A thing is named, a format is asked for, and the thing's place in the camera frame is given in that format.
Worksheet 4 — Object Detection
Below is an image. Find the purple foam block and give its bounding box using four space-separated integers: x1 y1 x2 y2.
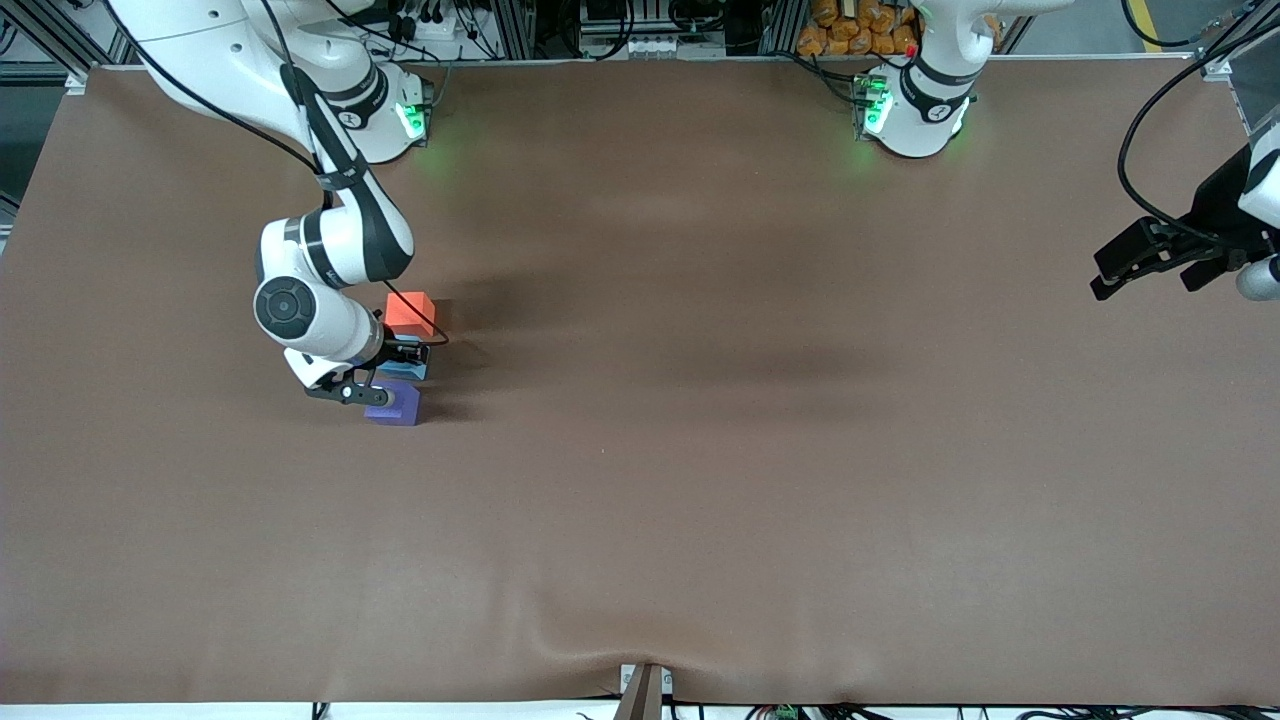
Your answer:
364 381 422 427

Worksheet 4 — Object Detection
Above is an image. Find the orange foam block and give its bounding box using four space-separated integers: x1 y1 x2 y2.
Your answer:
385 291 438 340

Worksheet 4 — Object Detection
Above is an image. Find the white terminal block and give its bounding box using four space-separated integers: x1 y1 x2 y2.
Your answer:
578 35 683 61

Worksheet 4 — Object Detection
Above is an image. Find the black right gripper side bar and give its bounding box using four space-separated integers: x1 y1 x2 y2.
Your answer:
304 374 393 407

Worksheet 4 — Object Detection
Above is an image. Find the grey side panel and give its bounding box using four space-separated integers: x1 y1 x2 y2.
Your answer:
1228 45 1280 151

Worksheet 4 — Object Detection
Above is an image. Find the brown table mat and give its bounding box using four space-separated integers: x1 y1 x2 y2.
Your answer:
0 55 1280 706

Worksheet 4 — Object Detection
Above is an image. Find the white power strip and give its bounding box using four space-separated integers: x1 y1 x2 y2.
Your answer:
408 8 471 63

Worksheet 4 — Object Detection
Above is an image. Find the bag of orange objects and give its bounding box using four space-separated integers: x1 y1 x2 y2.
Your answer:
797 0 1001 58

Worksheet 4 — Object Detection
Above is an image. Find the aluminium frame post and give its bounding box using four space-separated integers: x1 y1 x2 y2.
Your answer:
760 0 801 56
490 0 536 59

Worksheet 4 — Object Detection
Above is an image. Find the aluminium frame strut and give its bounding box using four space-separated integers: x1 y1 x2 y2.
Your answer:
0 0 126 86

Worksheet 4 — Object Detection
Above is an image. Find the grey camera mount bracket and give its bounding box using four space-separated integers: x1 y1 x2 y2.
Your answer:
612 662 675 720

